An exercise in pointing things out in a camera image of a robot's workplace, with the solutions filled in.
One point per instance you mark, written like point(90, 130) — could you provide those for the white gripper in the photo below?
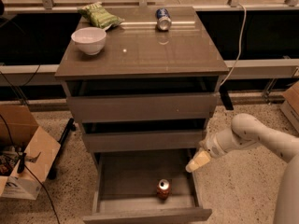
point(212, 146)

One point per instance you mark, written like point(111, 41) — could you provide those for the red coke can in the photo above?
point(163, 189)

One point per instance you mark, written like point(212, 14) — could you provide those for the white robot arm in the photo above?
point(247, 132)

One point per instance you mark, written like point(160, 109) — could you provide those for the middle grey drawer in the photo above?
point(143, 135)

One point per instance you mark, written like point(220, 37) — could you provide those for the grey drawer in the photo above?
point(191, 105)
point(143, 135)

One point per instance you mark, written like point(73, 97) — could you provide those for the open bottom drawer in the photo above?
point(126, 189)

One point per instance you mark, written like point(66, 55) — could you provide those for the top grey drawer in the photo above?
point(191, 105)

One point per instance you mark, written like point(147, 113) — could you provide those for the grey drawer cabinet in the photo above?
point(139, 59)

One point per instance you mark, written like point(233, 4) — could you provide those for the blue soda can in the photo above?
point(163, 19)

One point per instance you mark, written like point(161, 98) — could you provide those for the cardboard box right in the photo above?
point(290, 106)

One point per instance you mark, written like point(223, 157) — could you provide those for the cardboard box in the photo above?
point(27, 153)
point(290, 106)

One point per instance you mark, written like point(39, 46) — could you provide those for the black bar on floor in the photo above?
point(70, 127)

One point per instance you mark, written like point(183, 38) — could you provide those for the white bowl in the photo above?
point(89, 40)

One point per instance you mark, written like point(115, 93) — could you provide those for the cardboard box left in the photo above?
point(27, 153)

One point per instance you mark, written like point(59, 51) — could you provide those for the green chip bag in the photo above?
point(99, 17)

